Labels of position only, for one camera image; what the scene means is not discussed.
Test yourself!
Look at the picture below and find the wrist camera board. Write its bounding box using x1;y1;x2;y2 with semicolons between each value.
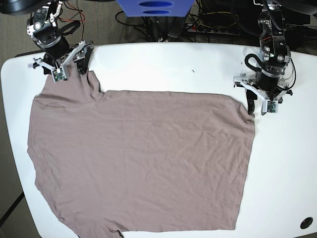
263;99;280;114
51;68;67;82

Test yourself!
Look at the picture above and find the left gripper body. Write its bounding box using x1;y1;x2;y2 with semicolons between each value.
233;70;293;101

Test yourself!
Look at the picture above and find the mauve T-shirt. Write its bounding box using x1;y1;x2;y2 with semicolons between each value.
27;72;255;238

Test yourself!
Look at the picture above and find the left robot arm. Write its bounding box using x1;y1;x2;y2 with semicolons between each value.
234;0;317;115

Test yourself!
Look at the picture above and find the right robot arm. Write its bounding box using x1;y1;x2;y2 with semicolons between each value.
0;0;94;82

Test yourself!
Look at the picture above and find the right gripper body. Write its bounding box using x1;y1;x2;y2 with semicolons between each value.
33;36;94;74

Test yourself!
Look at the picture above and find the blue plastic mount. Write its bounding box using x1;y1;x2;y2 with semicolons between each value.
117;0;194;17

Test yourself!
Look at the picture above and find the black table grommet right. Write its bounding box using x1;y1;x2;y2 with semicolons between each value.
300;217;313;230

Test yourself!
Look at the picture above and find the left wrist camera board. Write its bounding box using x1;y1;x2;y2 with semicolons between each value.
263;99;280;114

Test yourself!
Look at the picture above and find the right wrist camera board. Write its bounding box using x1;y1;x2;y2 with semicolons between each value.
51;68;67;82

